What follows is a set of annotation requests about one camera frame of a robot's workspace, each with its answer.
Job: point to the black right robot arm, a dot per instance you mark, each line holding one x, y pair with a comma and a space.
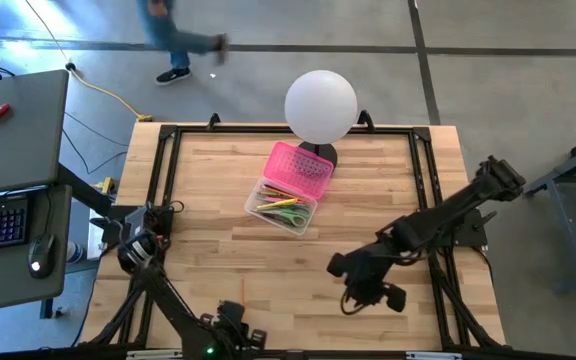
443, 217

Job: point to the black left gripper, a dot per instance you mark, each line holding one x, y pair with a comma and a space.
235, 340

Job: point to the person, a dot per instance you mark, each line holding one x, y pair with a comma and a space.
168, 35

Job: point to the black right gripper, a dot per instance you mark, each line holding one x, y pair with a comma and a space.
368, 275

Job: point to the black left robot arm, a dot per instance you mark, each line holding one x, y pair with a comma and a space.
168, 305

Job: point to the green scissors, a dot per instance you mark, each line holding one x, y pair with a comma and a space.
293, 218

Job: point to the white bracket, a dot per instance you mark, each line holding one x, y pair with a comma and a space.
433, 355
154, 354

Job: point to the grey metal cart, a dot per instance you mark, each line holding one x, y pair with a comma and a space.
563, 235

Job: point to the black computer mouse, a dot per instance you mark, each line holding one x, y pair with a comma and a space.
41, 257

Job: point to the grey desk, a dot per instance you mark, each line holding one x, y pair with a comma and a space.
8, 285

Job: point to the grey laptop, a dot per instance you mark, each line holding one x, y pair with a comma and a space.
23, 145

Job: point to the clear supply box pink lid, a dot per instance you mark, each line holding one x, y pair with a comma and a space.
298, 172

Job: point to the white globe lamp black base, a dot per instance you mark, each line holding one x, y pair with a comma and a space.
320, 107

